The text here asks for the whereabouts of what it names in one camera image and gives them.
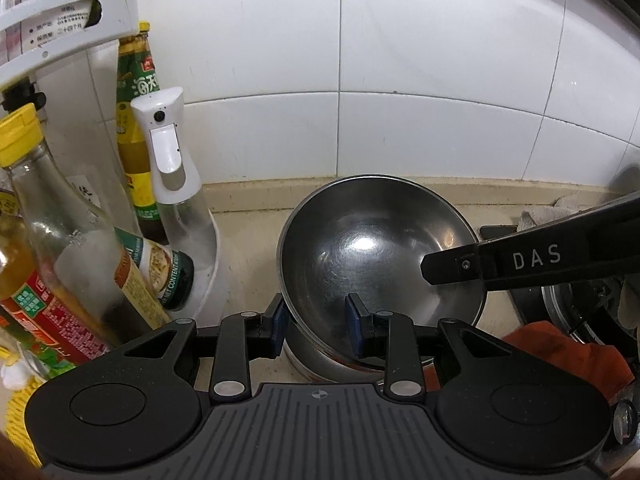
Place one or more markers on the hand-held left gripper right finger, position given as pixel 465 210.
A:
pixel 354 325

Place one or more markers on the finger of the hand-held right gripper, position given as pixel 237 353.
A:
pixel 530 260

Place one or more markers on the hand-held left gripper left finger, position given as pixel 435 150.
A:
pixel 279 322

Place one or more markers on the black gas stove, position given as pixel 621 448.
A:
pixel 500 232

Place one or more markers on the grey rag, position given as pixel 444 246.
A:
pixel 570 210

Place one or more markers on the red cloth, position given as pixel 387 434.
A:
pixel 575 355

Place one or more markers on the dark green label bottle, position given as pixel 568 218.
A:
pixel 160 270

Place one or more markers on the white spray bottle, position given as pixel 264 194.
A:
pixel 167 150

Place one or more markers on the clear glass bottle yellow cap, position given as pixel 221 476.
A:
pixel 75 240

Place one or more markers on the soy sauce bottle red label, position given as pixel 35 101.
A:
pixel 35 320

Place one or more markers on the yellow green label sauce bottle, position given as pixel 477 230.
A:
pixel 134 125

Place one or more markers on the white garlic bulb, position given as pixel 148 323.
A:
pixel 11 372

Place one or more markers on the yellow chenille mat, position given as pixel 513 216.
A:
pixel 20 420

